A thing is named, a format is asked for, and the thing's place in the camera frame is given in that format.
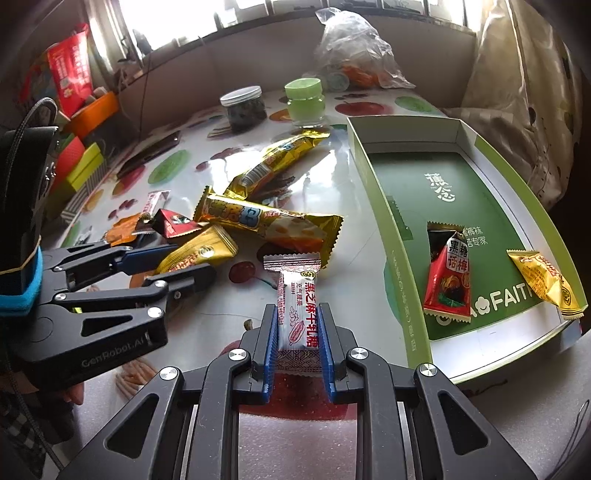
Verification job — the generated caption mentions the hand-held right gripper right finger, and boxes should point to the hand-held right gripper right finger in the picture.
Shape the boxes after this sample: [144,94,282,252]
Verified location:
[318,302,539,480]

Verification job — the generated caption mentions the person's left hand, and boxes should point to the person's left hand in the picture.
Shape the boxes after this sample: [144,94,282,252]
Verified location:
[60,384,86,408]

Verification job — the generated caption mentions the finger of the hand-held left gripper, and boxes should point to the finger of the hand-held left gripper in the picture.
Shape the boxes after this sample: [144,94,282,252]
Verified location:
[36,264,219,344]
[41,243,180,288]

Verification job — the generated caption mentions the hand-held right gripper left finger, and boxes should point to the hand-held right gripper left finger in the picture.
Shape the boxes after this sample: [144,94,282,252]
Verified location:
[55,302,280,480]

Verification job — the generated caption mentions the large red snack bag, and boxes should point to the large red snack bag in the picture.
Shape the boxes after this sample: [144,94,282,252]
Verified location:
[21,23,93,117]

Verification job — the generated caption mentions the yellow packet red print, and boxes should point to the yellow packet red print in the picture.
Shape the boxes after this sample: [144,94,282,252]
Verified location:
[506,249,587,321]

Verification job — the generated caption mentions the dark jar white lid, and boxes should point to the dark jar white lid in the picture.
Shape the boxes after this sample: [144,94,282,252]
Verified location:
[220,86,269,132]

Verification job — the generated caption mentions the gold snack bar blue print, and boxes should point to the gold snack bar blue print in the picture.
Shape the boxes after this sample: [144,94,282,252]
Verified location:
[193,186,345,269]

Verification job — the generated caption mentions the red plum candy packet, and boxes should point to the red plum candy packet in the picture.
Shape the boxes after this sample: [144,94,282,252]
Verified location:
[422,231,474,324]

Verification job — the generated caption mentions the fruit print tablecloth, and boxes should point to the fruit print tablecloth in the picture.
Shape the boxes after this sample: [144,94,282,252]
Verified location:
[60,85,462,407]

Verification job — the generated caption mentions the white foam sheet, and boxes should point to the white foam sheet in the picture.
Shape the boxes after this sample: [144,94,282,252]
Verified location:
[60,360,586,480]

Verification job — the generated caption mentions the orange snack packet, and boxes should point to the orange snack packet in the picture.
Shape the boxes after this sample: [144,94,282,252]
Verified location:
[104,213,155,245]

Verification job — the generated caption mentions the cream patterned curtain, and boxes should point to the cream patterned curtain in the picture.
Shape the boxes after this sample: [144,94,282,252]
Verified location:
[443,0,588,209]

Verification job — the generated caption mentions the black phone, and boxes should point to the black phone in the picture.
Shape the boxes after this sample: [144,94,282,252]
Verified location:
[117,130,182,178]

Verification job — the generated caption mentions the small gold snack packet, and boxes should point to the small gold snack packet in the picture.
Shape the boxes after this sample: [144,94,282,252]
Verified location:
[154,224,239,278]

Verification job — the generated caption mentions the green plastic jar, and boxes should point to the green plastic jar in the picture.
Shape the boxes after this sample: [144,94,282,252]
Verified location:
[284,78,326,127]

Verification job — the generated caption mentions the green and white cardboard box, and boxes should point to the green and white cardboard box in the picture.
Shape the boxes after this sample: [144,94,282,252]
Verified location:
[346,115,583,386]

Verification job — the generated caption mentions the slim gold snack bar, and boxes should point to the slim gold snack bar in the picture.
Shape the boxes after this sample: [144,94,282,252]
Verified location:
[224,129,331,199]

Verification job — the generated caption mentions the red ribbed box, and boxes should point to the red ribbed box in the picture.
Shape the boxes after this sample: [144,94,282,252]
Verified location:
[53,135,87,182]

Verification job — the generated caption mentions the lime green striped box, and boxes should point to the lime green striped box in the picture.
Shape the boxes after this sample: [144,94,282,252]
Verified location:
[60,142,106,197]

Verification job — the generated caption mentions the small white pink candy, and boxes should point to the small white pink candy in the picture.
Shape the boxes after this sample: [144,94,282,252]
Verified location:
[140,191,171,217]

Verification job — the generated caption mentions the clear plastic bag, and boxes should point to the clear plastic bag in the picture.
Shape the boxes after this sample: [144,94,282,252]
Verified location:
[302,7,416,92]

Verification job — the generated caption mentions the white candy packet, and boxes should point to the white candy packet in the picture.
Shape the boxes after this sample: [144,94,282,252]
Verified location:
[263,254,321,377]

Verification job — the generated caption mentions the red triangular snack packet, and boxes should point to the red triangular snack packet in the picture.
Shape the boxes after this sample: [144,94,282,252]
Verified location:
[150,209,204,240]

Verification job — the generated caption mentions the orange storage box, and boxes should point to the orange storage box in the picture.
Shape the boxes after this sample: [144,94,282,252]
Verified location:
[65,91,121,137]

